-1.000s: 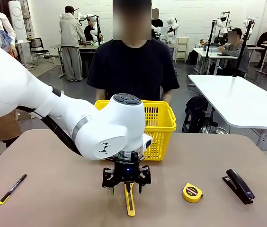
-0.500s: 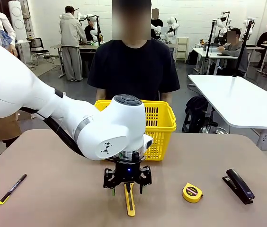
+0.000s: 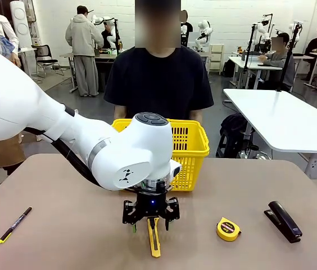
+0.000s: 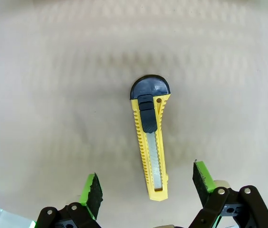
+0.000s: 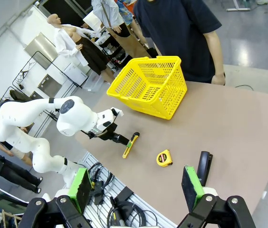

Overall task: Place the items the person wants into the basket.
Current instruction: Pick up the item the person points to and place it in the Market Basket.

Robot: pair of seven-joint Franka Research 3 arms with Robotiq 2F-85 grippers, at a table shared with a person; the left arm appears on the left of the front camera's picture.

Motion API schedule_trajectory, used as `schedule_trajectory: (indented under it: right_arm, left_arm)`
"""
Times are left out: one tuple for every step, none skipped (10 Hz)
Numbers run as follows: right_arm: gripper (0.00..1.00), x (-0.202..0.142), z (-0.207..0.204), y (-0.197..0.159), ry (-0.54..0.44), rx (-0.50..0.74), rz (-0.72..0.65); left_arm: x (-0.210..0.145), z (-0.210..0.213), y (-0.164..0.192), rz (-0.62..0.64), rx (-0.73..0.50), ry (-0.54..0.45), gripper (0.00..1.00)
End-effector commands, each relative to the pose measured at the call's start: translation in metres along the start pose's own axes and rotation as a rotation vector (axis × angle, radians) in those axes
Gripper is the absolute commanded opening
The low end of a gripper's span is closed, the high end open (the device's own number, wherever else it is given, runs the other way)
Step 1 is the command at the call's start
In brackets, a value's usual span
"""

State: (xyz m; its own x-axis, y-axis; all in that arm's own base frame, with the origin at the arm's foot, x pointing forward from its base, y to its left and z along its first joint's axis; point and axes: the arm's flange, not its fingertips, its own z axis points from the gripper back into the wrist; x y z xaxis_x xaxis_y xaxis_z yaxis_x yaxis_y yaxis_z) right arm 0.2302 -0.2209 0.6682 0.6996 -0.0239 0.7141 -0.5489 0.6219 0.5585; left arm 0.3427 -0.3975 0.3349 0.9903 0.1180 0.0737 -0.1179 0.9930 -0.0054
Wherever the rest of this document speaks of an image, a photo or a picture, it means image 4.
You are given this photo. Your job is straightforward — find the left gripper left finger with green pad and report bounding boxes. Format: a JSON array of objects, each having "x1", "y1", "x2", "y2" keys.
[{"x1": 36, "y1": 172, "x2": 103, "y2": 228}]

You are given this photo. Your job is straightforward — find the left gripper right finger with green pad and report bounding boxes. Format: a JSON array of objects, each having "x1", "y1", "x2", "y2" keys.
[{"x1": 188, "y1": 161, "x2": 268, "y2": 228}]

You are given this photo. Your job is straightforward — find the yellow black utility knife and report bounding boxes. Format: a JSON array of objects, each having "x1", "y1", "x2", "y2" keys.
[{"x1": 129, "y1": 74, "x2": 172, "y2": 202}]

